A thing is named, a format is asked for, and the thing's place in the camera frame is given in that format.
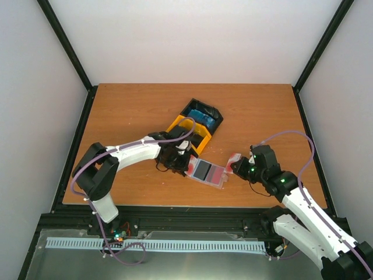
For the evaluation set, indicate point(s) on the black bin with blue cards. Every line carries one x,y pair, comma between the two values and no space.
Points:
207,109

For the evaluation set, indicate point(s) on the stack of blue cards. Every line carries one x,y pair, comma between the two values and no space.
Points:
202,118

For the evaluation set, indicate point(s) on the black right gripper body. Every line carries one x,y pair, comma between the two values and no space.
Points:
251,174

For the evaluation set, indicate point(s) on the black cards in yellow bin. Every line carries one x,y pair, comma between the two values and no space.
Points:
195,139

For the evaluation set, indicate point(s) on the pink card holder wallet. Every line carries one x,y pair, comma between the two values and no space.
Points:
193,162

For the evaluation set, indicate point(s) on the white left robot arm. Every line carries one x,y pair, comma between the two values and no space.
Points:
96,171

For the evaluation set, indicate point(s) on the light blue cable duct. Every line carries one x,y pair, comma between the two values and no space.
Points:
164,246

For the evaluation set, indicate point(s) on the red credit card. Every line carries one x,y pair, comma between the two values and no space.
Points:
232,159
215,176

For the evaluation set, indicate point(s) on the black aluminium frame rail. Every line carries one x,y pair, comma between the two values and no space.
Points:
64,217

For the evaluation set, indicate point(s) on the black stripe credit card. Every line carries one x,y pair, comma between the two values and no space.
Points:
202,170

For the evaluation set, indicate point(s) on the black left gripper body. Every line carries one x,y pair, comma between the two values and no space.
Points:
173,161

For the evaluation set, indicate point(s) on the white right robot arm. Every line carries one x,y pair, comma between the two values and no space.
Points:
301,220

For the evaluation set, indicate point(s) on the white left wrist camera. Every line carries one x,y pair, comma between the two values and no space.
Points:
183,147

